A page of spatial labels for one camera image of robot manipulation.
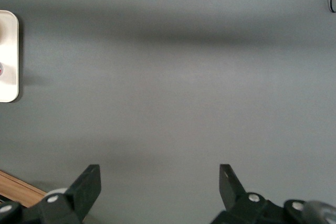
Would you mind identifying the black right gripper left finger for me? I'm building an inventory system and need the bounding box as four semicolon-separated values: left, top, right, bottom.
0;164;102;224

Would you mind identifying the oak wooden drawer cabinet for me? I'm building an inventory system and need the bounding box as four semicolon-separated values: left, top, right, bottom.
0;170;47;209

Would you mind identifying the beige plastic tray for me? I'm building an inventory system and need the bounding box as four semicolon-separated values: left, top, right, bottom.
0;10;20;103

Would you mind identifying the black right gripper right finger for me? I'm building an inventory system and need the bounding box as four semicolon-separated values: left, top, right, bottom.
209;163;336;224

